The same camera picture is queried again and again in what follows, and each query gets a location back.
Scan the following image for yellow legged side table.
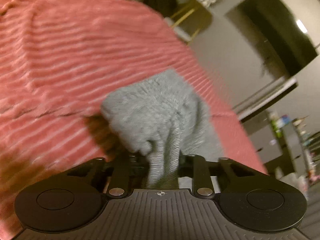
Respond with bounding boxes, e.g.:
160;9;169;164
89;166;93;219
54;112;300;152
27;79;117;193
164;0;213;44

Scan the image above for green item on cabinet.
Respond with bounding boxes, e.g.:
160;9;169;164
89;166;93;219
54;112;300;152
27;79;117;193
271;118;284;138

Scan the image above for white folded panel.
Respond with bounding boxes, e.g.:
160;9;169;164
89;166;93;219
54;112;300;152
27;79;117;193
233;77;298;122

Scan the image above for grey sweatpants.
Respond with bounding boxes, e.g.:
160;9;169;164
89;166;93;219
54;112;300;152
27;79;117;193
101;69;224;189

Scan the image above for pink ribbed bed blanket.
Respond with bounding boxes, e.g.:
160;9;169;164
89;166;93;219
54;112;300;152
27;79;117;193
1;0;265;239

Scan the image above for grey bedside cabinet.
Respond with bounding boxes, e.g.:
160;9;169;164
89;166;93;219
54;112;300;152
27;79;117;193
243;111;295;177

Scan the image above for blue white box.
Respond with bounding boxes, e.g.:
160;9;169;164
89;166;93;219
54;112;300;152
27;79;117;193
277;115;291;128

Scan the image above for wall mounted black television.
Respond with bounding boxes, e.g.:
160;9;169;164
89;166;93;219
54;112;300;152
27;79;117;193
226;0;318;77

